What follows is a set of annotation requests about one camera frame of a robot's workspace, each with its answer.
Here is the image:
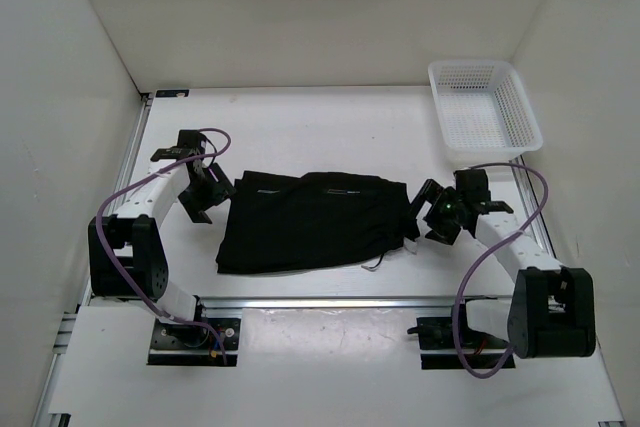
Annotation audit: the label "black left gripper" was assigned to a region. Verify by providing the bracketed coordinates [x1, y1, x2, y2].
[178, 162, 238, 224]

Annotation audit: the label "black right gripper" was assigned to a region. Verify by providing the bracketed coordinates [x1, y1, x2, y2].
[400, 179, 465, 245]

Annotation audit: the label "black shorts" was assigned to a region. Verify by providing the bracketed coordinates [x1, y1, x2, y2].
[216, 171, 420, 275]

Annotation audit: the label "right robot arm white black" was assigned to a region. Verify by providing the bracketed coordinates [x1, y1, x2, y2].
[411, 166, 596, 359]

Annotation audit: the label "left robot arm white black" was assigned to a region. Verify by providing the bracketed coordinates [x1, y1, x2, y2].
[88, 128, 235, 347]

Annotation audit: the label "white perforated plastic basket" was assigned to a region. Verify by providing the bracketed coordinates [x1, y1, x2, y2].
[428, 59, 543, 166]

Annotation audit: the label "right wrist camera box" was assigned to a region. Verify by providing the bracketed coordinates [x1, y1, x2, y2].
[454, 169, 491, 204]

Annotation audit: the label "aluminium front rail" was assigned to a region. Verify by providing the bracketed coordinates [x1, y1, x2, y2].
[202, 295, 455, 310]

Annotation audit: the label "aluminium rail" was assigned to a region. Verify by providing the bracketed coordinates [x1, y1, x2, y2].
[31, 92, 155, 426]
[202, 295, 455, 310]
[511, 157, 567, 266]

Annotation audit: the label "aluminium right side rail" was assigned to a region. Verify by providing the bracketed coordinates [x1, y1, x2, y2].
[511, 157, 567, 266]

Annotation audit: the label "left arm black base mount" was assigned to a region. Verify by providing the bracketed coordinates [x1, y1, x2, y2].
[147, 311, 242, 368]

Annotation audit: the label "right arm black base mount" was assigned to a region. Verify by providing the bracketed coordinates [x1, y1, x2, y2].
[406, 297, 515, 375]

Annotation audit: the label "aluminium left side rail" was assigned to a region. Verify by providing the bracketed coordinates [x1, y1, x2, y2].
[31, 92, 155, 426]

